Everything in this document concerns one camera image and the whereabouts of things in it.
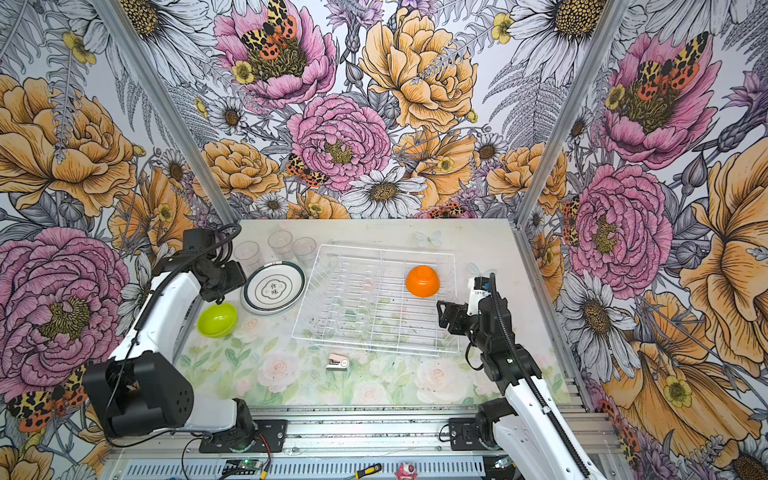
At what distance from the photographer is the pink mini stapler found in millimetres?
849

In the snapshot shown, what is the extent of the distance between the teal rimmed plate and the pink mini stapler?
214 millimetres

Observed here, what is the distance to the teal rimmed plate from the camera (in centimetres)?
96
